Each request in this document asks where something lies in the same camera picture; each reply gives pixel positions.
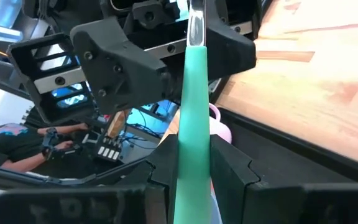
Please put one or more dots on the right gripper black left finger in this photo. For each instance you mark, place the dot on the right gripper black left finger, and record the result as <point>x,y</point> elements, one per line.
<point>166,168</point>

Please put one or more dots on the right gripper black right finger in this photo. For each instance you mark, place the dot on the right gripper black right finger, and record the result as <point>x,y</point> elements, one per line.
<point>228,174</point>

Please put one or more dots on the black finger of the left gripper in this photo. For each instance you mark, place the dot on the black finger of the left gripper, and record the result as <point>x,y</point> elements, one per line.
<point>228,49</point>
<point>123,74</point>

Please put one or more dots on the pink plastic mug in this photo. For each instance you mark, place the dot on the pink plastic mug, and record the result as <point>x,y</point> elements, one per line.
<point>221,130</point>

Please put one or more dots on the person's forearm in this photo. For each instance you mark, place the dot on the person's forearm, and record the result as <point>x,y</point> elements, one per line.
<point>57,128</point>
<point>26,160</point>

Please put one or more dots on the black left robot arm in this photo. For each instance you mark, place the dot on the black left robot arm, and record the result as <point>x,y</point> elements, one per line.
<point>73,15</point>

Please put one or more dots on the small wooden block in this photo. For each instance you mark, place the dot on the small wooden block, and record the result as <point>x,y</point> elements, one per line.
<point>117,124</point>

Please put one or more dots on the black device with white labels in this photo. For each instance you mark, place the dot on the black device with white labels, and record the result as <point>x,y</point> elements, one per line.
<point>109,151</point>

